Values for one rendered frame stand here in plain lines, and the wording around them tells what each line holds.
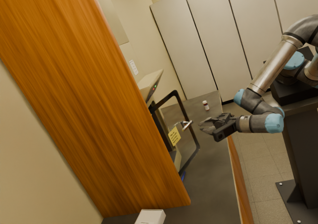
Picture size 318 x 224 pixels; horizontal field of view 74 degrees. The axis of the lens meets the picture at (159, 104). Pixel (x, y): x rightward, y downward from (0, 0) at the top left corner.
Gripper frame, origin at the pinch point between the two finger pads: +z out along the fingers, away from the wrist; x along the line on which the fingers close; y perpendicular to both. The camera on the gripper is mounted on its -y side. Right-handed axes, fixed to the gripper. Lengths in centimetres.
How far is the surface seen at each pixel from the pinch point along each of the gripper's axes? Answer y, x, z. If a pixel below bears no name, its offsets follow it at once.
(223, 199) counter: -17.6, -26.0, -10.7
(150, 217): -38.9, -22.2, 14.4
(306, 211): 62, -118, -18
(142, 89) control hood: -17.8, 30.7, 7.1
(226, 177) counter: -4.8, -26.0, -7.4
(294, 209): 61, -118, -10
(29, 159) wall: -60, 24, 43
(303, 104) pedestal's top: 65, -26, -31
